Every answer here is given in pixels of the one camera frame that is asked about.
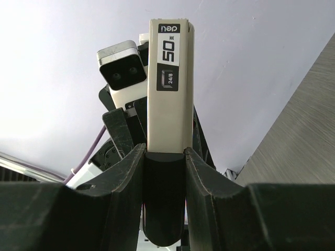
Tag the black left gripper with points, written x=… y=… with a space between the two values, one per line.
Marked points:
x=127 y=128

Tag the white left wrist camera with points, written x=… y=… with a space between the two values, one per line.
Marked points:
x=124 y=67

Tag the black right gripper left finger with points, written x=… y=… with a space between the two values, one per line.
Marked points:
x=101 y=214

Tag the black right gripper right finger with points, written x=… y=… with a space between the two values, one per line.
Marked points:
x=223 y=215

